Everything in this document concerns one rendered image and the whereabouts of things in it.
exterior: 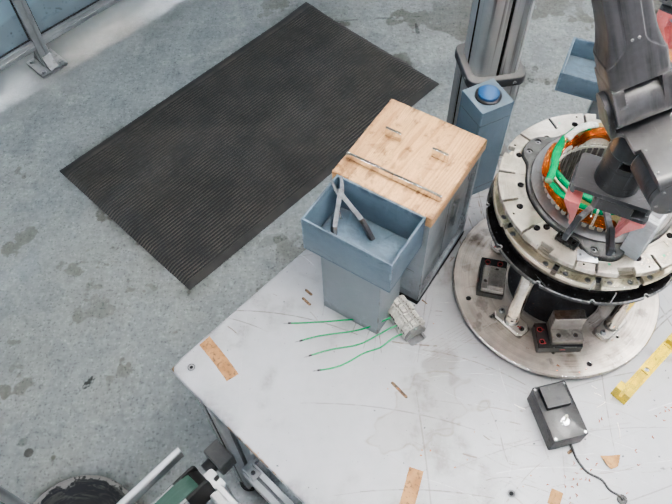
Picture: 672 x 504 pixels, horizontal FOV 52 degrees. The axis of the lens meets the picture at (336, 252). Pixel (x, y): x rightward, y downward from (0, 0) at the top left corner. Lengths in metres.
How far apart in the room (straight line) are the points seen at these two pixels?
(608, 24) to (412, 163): 0.51
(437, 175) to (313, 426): 0.48
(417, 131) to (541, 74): 1.80
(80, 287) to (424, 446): 1.49
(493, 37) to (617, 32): 0.74
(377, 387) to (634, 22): 0.77
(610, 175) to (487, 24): 0.62
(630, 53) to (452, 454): 0.73
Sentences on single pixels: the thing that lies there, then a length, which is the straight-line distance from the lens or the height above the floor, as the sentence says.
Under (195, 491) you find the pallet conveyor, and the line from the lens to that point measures 1.26.
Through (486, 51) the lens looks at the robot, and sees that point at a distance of 1.50.
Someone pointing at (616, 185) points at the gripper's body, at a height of 1.28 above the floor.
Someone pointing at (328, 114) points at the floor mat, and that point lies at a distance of 2.72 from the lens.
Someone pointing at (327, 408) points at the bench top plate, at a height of 0.78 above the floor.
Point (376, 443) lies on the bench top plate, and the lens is 1.23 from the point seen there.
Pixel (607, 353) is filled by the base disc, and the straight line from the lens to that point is 1.35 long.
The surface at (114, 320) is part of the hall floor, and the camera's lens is 2.33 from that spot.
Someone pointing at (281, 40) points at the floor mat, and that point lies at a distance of 3.04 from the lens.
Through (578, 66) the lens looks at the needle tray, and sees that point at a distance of 1.46.
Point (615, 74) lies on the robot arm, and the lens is 0.78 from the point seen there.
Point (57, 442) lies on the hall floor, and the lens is 2.22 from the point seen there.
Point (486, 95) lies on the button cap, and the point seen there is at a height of 1.04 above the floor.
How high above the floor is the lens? 1.95
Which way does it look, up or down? 57 degrees down
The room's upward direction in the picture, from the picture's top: 2 degrees counter-clockwise
